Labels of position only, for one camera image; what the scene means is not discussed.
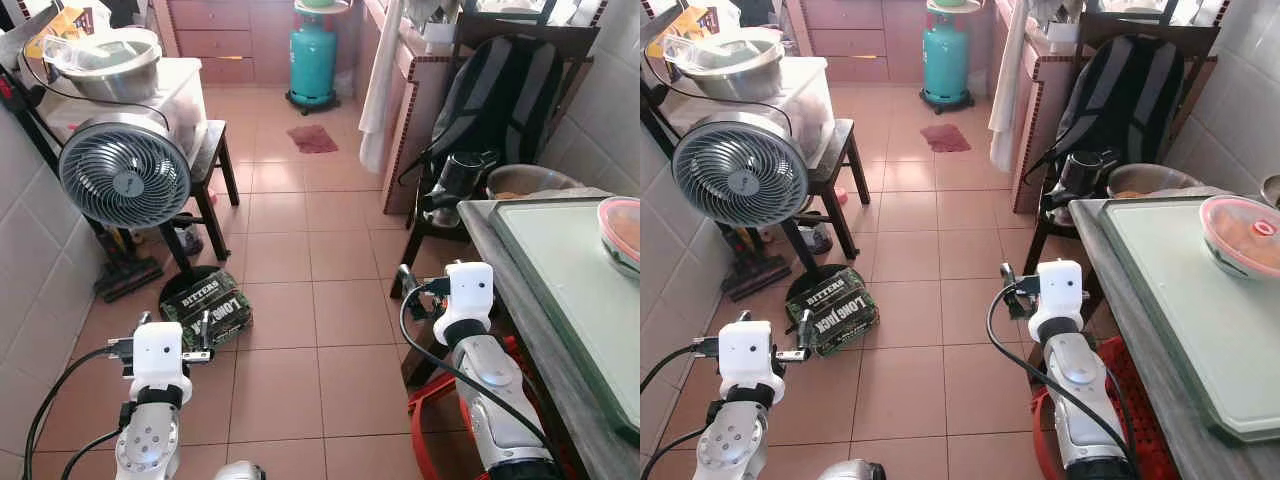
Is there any green Long Jack Bitters box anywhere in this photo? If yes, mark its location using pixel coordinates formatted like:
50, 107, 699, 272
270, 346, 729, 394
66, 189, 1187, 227
164, 282, 254, 352
795, 264, 882, 358

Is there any black floor vacuum head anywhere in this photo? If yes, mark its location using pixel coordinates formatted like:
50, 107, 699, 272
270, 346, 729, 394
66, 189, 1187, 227
92, 224, 167, 304
719, 224, 793, 304

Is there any black jug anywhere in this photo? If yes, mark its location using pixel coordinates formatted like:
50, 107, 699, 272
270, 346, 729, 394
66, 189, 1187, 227
424, 149, 500, 212
1044, 149, 1122, 212

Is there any red plastic crate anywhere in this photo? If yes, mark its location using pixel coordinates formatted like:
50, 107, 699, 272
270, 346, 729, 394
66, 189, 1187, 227
407, 334, 583, 480
1029, 334, 1183, 480

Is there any pale green glass table pane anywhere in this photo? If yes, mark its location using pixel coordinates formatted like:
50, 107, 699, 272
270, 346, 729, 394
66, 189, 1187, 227
1099, 196, 1280, 443
487, 196, 641, 443

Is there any grey round floor fan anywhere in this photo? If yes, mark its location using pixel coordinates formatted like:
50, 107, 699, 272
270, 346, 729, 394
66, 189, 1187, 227
671, 111, 851, 313
57, 112, 227, 313

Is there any bowl with pink-rimmed lid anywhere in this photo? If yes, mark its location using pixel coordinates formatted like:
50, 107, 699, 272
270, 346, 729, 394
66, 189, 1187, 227
1198, 194, 1280, 282
597, 195, 641, 280

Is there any steel bowl with food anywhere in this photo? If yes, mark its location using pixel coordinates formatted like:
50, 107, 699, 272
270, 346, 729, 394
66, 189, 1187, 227
1106, 162, 1207, 200
486, 163, 588, 201

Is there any dark red floor cloth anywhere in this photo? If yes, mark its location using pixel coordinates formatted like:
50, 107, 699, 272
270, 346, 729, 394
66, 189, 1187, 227
919, 123, 972, 154
287, 124, 340, 155

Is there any pink tiled kitchen counter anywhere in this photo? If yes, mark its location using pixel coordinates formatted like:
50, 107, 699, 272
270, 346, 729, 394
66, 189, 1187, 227
365, 0, 453, 217
995, 0, 1083, 217

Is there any dark wooden stool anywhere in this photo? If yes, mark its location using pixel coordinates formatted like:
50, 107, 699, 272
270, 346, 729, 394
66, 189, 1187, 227
150, 119, 242, 263
790, 119, 872, 263

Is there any white hanging towel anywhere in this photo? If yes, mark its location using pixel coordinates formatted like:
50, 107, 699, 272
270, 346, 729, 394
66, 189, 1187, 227
987, 0, 1032, 174
357, 0, 407, 174

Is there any black and grey backpack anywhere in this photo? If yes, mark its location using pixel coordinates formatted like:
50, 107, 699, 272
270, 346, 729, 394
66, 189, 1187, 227
1024, 34, 1187, 193
399, 34, 564, 193

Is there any white plastic storage container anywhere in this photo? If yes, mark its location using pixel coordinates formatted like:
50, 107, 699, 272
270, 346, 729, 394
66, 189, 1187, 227
664, 57, 837, 167
44, 57, 209, 163

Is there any teal gas cylinder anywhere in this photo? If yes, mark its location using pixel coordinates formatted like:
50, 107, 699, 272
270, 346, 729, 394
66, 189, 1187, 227
919, 10, 976, 116
285, 10, 342, 116

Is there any large steel basin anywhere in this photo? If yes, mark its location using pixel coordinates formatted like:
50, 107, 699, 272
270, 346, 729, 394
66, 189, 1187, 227
42, 27, 164, 104
662, 27, 788, 102

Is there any pink wooden drawer cabinet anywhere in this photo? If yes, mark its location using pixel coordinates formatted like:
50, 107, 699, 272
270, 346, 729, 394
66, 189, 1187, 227
150, 0, 301, 87
780, 0, 927, 87

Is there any dark wooden chair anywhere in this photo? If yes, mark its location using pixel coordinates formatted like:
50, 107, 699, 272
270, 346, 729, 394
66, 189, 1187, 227
389, 10, 603, 301
1021, 10, 1222, 301

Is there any yellow cardboard box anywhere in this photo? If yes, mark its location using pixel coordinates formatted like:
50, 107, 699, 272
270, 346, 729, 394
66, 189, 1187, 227
24, 4, 97, 61
645, 4, 723, 59

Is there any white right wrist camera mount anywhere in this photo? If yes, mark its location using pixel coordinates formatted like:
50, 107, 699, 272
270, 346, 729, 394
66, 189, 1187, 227
436, 261, 497, 347
1027, 259, 1087, 344

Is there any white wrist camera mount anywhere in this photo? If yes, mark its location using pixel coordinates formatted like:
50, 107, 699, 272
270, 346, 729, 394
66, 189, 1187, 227
130, 321, 193, 403
717, 320, 787, 402
1027, 259, 1087, 344
436, 261, 497, 347

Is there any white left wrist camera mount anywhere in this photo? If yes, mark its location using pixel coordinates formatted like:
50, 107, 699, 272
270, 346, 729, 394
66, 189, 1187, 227
717, 320, 787, 402
130, 321, 193, 403

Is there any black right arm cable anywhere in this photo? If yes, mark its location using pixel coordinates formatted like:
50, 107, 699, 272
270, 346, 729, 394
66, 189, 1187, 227
985, 280, 1141, 473
398, 280, 557, 471

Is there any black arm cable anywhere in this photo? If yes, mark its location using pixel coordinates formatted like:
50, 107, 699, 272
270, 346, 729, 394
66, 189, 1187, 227
640, 344, 721, 480
22, 344, 136, 480
985, 280, 1141, 473
398, 280, 557, 471

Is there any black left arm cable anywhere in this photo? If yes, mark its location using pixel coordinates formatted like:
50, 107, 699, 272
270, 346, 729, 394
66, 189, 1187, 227
640, 344, 721, 480
22, 344, 136, 480

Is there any black fan power cable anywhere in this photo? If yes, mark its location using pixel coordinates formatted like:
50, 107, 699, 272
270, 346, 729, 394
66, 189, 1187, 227
20, 45, 173, 133
641, 45, 791, 131

